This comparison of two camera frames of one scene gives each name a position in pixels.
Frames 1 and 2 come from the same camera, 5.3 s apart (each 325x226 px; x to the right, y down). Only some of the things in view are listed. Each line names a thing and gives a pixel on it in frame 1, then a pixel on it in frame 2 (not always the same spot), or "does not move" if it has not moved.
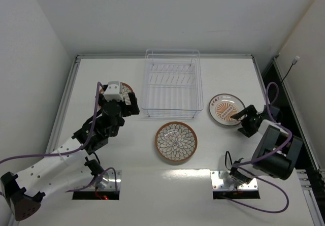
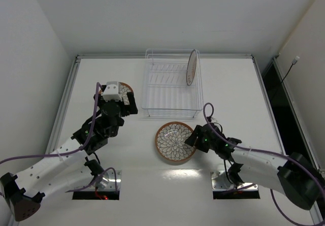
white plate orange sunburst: (223, 106) to (191, 67)
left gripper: (132, 104) does not move
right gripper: (248, 121) to (194, 136)
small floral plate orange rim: (126, 89) does not move
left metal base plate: (107, 181) does not move
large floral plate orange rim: (176, 140) does not move
